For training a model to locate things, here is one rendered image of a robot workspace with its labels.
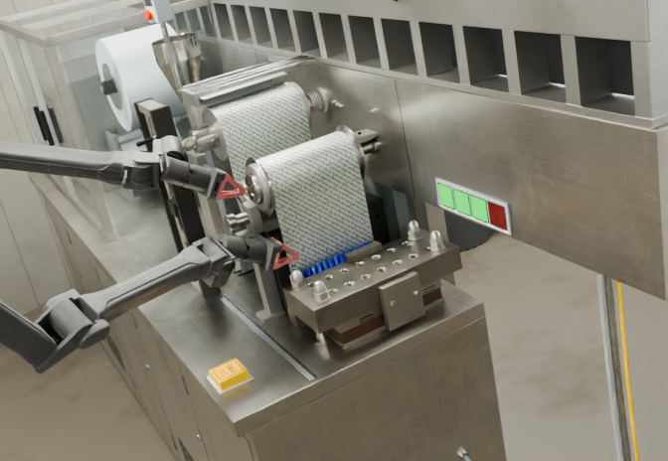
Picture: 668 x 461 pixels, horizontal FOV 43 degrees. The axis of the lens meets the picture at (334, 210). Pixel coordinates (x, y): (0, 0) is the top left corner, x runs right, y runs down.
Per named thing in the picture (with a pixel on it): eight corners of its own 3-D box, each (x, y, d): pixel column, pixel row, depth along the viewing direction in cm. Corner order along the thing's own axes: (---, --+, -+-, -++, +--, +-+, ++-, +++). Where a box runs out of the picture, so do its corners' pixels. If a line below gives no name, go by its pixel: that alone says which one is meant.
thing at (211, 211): (197, 228, 280) (150, 62, 259) (235, 214, 286) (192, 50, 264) (212, 239, 268) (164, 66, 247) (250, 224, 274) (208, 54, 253)
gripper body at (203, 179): (216, 200, 191) (186, 192, 188) (201, 191, 200) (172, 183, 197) (225, 173, 191) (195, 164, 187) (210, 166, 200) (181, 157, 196)
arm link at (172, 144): (131, 192, 190) (133, 161, 184) (128, 160, 198) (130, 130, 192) (185, 192, 193) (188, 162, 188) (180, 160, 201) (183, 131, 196)
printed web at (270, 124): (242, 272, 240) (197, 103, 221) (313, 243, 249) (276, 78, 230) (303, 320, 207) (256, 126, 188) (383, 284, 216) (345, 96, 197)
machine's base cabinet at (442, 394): (90, 338, 421) (35, 180, 389) (208, 289, 446) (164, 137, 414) (327, 714, 208) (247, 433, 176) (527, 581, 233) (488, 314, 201)
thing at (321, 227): (291, 278, 203) (275, 210, 196) (373, 244, 212) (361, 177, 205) (292, 279, 202) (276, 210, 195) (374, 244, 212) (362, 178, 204)
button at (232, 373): (211, 379, 191) (208, 370, 190) (238, 366, 194) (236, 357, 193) (222, 391, 185) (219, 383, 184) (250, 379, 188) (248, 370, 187)
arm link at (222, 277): (222, 265, 182) (194, 240, 185) (203, 303, 188) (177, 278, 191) (254, 251, 192) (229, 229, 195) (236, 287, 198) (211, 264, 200)
